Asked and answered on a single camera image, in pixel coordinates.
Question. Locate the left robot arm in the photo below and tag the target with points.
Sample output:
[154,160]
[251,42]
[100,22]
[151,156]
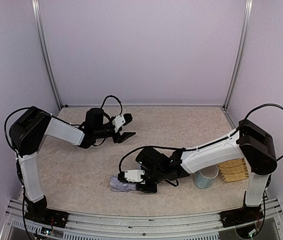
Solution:
[27,134]

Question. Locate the right aluminium frame post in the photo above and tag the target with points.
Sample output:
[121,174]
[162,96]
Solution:
[240,53]

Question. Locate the light blue ceramic mug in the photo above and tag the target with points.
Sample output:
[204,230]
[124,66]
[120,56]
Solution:
[205,177]

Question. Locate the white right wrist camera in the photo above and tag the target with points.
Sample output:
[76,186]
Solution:
[134,176]

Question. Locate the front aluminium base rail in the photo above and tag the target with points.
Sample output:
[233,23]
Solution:
[89,226]

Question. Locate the aluminium frame post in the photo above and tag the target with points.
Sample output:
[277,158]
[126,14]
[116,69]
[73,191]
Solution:
[240,53]
[45,53]

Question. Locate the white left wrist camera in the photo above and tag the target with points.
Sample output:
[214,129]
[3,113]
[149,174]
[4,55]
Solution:
[118,122]

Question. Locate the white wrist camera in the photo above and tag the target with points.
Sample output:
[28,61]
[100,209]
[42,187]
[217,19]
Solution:
[118,122]
[134,176]

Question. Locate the left aluminium frame post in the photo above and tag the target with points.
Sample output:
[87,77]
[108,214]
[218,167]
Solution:
[45,53]

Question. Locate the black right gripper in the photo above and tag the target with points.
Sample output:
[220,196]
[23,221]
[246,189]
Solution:
[146,186]

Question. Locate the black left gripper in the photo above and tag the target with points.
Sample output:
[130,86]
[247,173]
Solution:
[118,136]

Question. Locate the woven bamboo tray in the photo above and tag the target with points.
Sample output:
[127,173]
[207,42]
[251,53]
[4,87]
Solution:
[233,170]

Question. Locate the lavender folding umbrella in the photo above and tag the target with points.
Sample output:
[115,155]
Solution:
[118,186]

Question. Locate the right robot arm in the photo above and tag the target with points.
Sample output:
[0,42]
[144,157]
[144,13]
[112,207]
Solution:
[248,142]

